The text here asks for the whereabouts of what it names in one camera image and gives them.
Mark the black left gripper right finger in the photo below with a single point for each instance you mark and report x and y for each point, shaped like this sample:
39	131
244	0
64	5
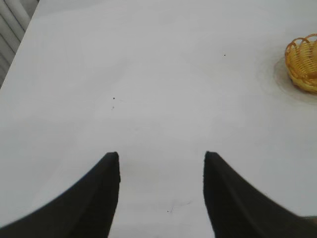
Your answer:
237	213

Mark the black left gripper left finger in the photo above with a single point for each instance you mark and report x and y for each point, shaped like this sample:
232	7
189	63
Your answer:
81	210

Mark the yellow woven wicker basket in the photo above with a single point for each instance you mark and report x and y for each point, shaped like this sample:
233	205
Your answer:
302	64

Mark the white slatted panel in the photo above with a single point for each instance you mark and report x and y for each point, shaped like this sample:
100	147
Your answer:
10	24

